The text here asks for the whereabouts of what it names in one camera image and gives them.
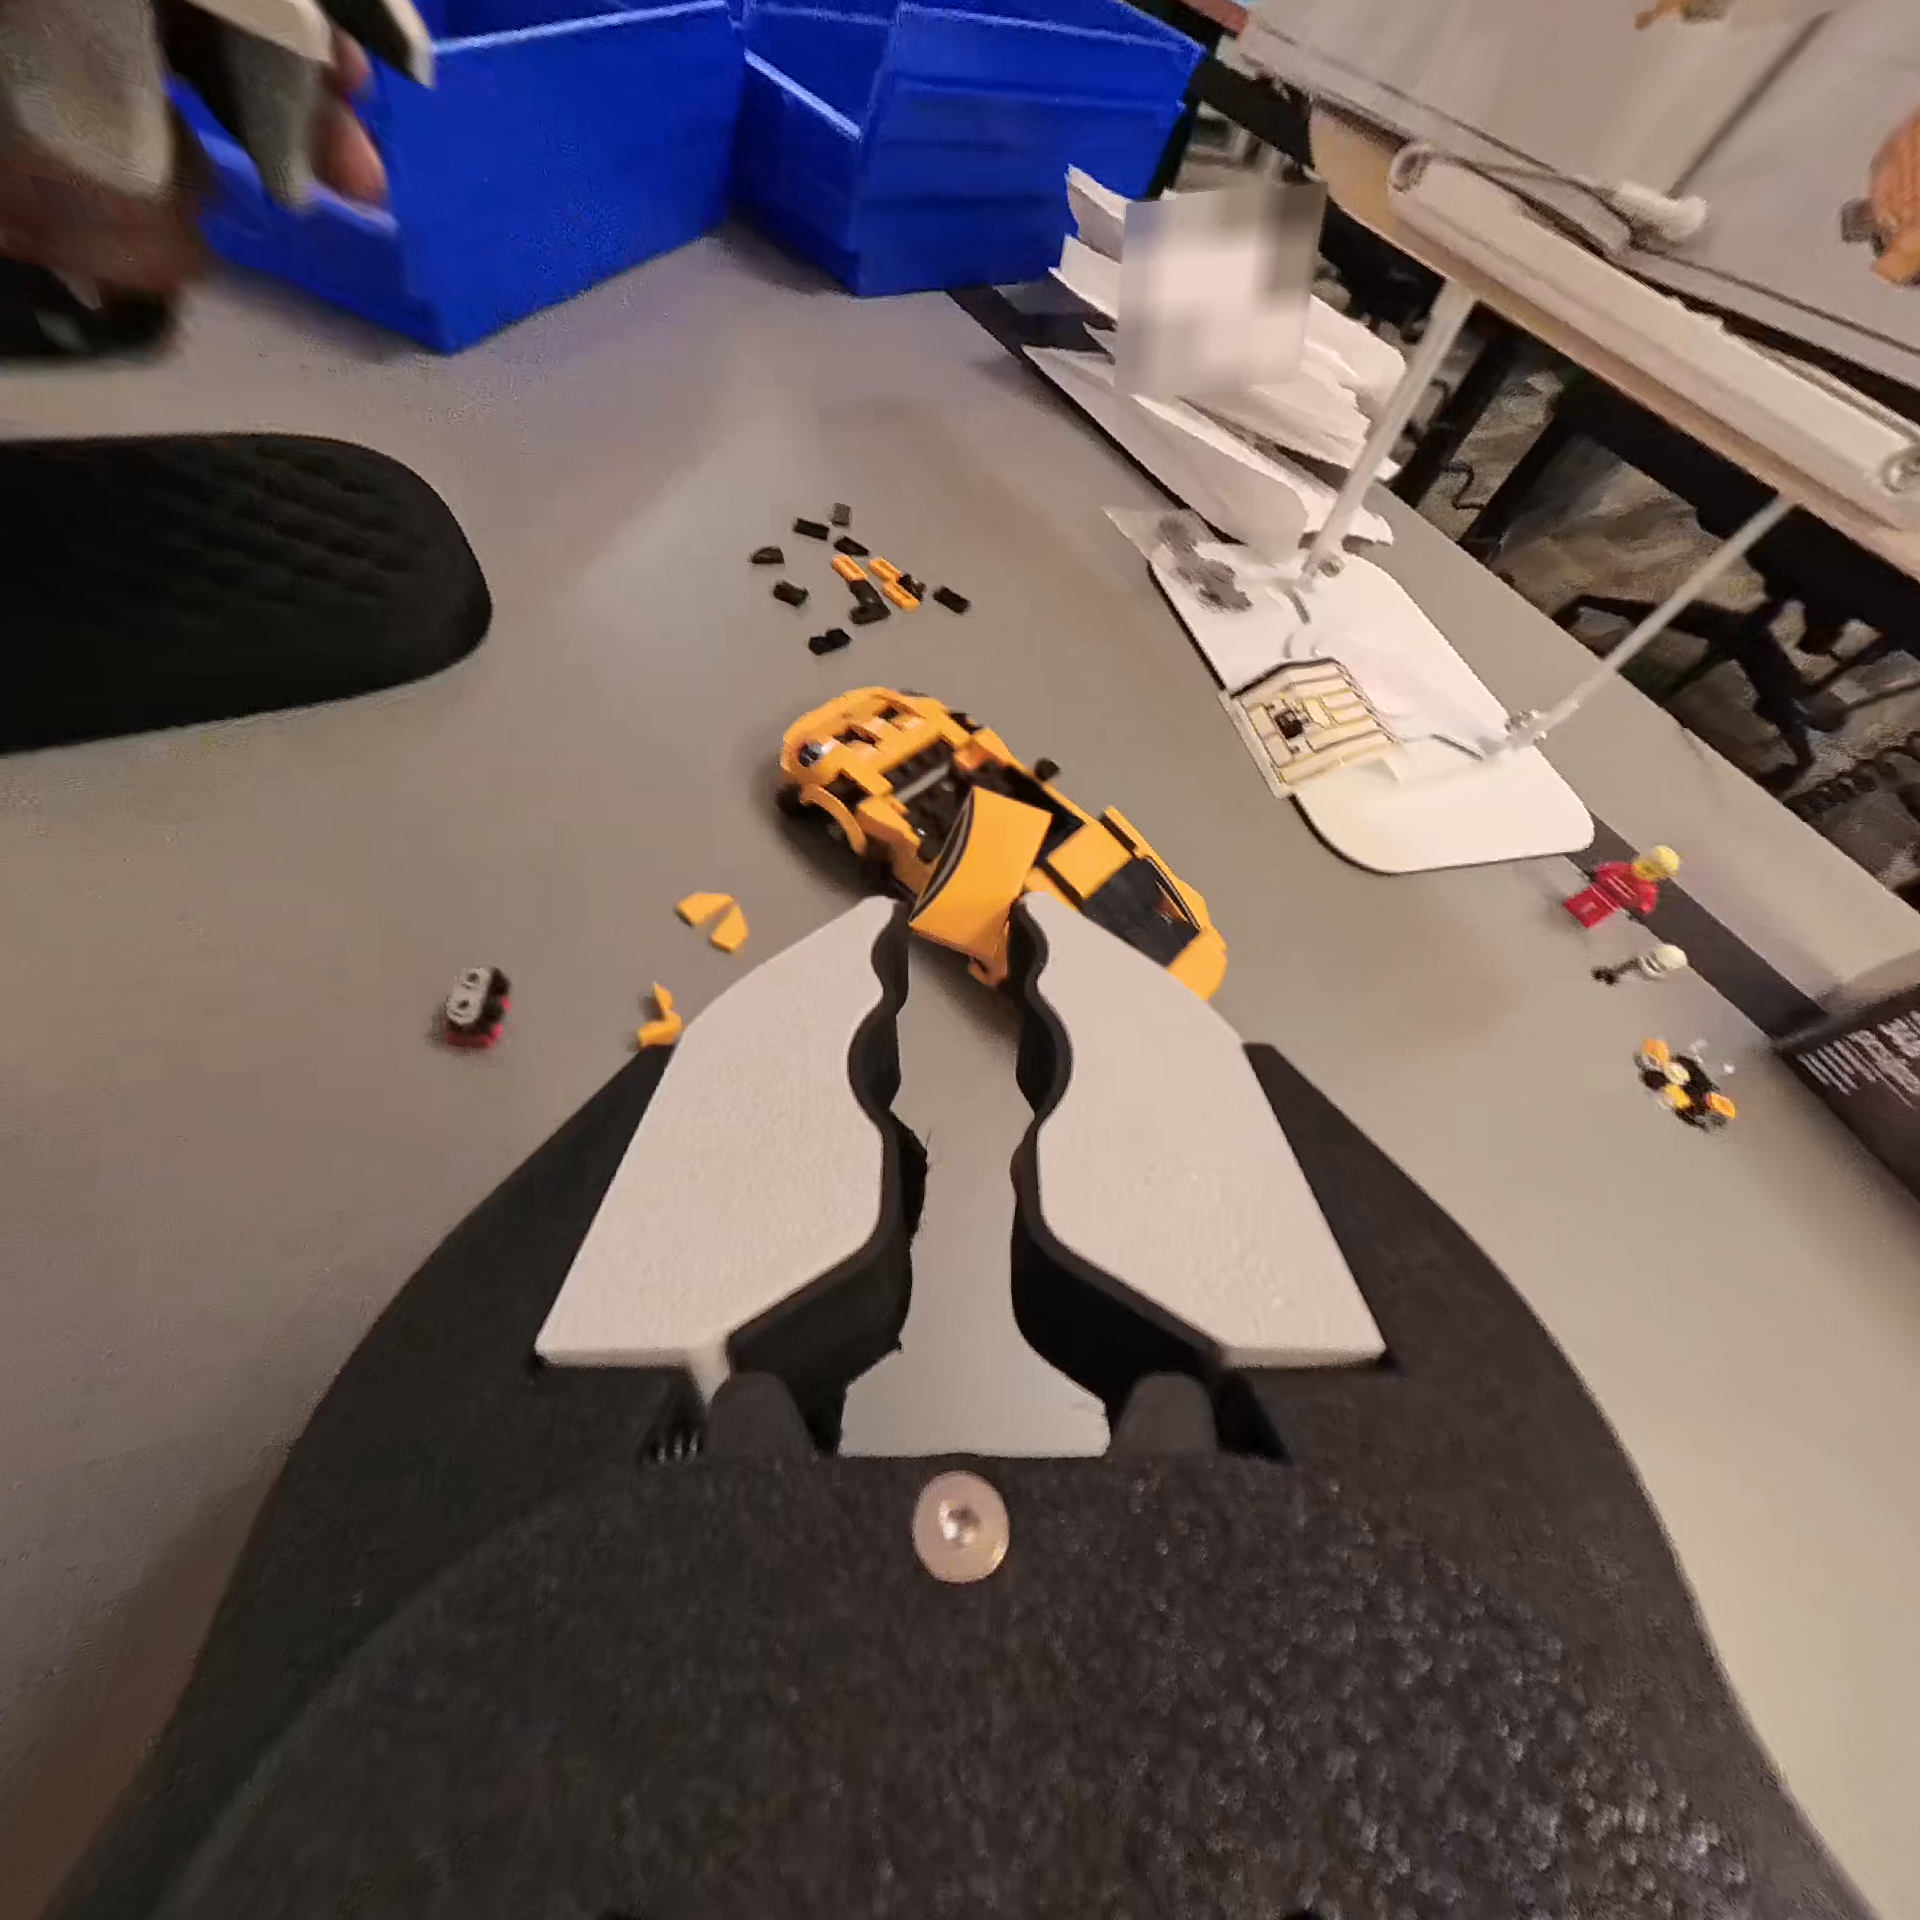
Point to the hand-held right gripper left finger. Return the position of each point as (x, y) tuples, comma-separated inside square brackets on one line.
[(721, 1172)]

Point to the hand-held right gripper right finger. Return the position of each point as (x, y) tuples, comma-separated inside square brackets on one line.
[(1201, 1185)]

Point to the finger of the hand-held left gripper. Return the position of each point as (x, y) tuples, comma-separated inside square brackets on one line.
[(414, 39), (276, 28)]

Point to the pile of small lego parts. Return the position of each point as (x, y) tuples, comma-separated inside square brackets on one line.
[(885, 580)]

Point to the orange lego car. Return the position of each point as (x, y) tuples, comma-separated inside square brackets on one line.
[(874, 747)]

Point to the orange and black lego subassembly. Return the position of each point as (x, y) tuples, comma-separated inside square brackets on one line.
[(1689, 1089)]

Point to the red lego minifigure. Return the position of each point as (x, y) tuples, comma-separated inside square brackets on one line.
[(1616, 891)]

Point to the lego set box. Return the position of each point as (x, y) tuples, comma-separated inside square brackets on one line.
[(1865, 1081)]

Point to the lego instruction booklet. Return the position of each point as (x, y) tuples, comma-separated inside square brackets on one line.
[(1499, 77)]

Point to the person's left hand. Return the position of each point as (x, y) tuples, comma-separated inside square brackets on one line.
[(350, 134)]

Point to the blue plastic bin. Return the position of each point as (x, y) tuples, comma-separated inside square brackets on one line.
[(538, 179), (960, 150)]

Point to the white book stand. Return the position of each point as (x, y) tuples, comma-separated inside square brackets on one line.
[(1439, 810)]

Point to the sticker sheet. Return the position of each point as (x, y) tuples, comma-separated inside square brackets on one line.
[(1320, 723)]

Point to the black round mesh pad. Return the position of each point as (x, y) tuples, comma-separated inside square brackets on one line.
[(195, 602)]

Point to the clear plastic parts bag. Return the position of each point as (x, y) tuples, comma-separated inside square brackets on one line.
[(1182, 562)]

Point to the stack of white paper bags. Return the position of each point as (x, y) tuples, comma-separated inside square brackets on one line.
[(1232, 453)]

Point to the orange lego bracket piece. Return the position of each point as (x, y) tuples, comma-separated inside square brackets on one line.
[(662, 1030)]

